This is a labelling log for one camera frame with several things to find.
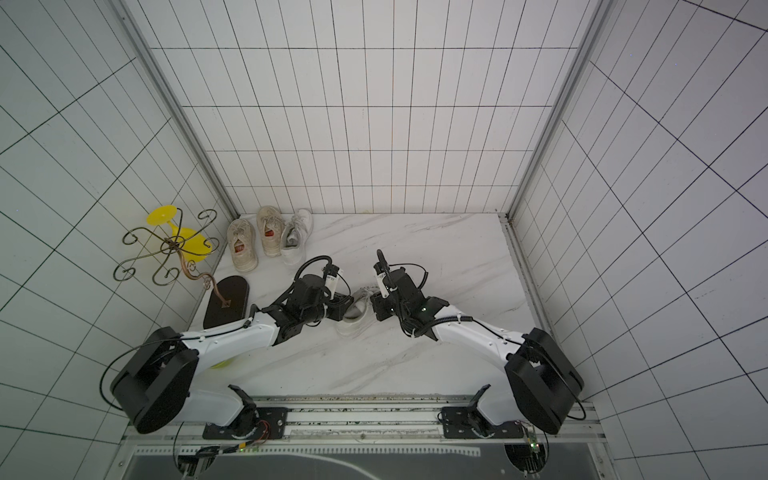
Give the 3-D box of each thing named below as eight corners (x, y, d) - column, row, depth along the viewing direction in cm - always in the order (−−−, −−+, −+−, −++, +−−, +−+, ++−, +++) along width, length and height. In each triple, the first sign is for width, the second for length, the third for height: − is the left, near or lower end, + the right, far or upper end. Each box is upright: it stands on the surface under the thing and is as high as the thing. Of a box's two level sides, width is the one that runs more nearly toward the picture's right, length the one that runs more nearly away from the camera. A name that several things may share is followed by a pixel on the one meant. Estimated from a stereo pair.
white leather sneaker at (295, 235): (283, 268, 104) (276, 254, 98) (298, 216, 122) (292, 200, 115) (301, 268, 104) (296, 254, 98) (313, 216, 122) (309, 200, 115)
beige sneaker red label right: (261, 264, 105) (255, 254, 101) (261, 215, 121) (256, 204, 116) (285, 259, 107) (281, 249, 102) (283, 211, 123) (279, 201, 118)
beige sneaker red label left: (233, 277, 102) (226, 267, 97) (231, 232, 115) (224, 222, 110) (259, 269, 104) (253, 259, 99) (254, 227, 117) (249, 216, 112)
